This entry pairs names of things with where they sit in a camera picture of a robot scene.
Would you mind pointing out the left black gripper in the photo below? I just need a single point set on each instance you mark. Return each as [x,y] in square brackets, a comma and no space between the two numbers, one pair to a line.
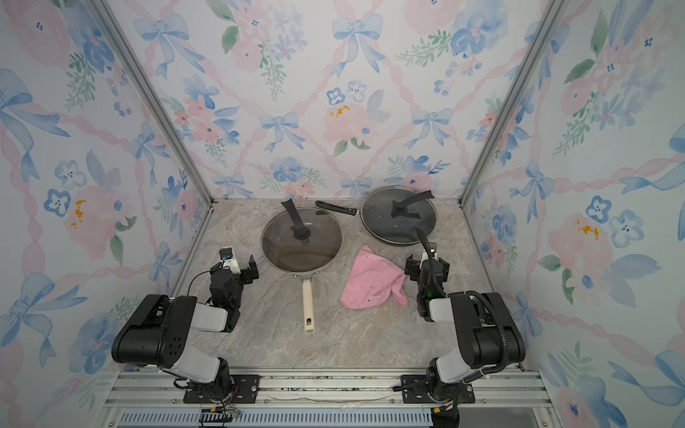
[245,273]

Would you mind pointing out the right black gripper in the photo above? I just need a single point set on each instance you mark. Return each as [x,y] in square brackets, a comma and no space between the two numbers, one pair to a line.
[414,268]

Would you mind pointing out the pink cloth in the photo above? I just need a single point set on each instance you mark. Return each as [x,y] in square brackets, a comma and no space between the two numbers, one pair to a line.
[373,280]

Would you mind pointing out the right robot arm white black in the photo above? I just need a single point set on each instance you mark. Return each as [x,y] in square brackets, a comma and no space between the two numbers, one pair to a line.
[488,339]

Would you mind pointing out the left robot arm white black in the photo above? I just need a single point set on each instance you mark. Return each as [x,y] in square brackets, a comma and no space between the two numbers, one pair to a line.
[157,335]

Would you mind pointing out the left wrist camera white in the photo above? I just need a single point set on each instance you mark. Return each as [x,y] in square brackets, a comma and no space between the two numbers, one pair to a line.
[229,260]

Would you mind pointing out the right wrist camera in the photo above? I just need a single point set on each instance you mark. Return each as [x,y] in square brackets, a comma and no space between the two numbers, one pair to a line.
[432,253]

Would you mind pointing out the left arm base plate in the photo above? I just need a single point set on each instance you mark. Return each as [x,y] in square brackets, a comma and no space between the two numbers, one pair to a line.
[242,389]

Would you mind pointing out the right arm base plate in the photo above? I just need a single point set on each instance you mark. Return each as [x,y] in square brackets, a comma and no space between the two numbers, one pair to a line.
[414,389]

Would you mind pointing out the aluminium mounting rail frame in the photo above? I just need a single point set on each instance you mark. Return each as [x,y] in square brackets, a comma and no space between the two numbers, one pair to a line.
[329,397]

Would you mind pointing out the right corner aluminium post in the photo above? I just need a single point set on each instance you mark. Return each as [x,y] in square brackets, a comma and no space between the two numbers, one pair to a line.
[549,23]

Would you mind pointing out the corner aluminium post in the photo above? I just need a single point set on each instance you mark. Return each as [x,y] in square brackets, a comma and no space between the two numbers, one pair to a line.
[114,33]
[549,23]

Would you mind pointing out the left corner aluminium post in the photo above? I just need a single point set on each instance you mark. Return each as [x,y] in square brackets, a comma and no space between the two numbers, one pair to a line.
[114,33]

